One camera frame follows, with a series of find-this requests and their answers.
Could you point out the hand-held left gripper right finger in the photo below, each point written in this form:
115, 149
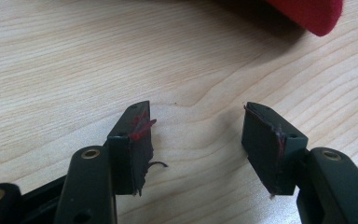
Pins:
267, 155

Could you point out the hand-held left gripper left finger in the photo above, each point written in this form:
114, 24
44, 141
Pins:
122, 161

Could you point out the red baseball cap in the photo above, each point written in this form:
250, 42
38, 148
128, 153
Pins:
310, 14

